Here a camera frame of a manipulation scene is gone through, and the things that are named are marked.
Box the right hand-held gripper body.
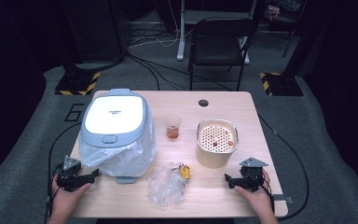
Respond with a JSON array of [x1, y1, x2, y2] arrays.
[[239, 157, 269, 192]]

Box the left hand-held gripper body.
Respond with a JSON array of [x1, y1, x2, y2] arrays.
[[56, 154, 91, 192]]

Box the beige container with perforated strainer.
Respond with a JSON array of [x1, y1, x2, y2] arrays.
[[195, 118, 240, 170]]

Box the white plastic bin bag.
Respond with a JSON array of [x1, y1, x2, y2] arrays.
[[78, 108, 157, 178]]

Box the small yellow packet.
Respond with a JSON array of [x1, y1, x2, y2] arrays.
[[178, 163, 191, 180]]

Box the blue-grey lidded trash bin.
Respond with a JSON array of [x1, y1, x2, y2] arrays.
[[79, 88, 150, 185]]

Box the clear plastic wrapper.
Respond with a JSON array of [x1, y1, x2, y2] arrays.
[[147, 161, 188, 209]]

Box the clear plastic cup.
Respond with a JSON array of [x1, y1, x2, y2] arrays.
[[163, 113, 182, 141]]

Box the person's right hand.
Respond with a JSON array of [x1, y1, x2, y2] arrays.
[[233, 169, 275, 217]]

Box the person's left hand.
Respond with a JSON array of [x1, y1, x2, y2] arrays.
[[50, 175, 91, 217]]

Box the grey tape strip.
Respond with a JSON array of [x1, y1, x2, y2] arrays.
[[273, 193, 295, 205]]

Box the black folding chair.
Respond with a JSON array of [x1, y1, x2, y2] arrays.
[[187, 17, 259, 91]]

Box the black tripod stand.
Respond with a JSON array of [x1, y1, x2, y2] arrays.
[[282, 0, 307, 59]]

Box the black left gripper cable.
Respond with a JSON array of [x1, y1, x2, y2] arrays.
[[45, 121, 82, 224]]

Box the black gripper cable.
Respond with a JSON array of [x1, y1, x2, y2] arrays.
[[45, 121, 82, 224], [256, 114, 310, 222]]

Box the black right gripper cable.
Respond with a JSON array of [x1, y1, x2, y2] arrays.
[[256, 114, 310, 222]]

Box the black base plate yellow stripes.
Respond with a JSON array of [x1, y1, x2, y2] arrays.
[[54, 70, 102, 96], [259, 72, 305, 97]]

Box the black floor cable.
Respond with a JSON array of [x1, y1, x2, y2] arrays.
[[124, 51, 232, 92]]

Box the white metal desk frame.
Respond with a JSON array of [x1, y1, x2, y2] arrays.
[[176, 0, 257, 65]]

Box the white floor cable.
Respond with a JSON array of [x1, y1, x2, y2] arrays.
[[127, 0, 181, 49]]

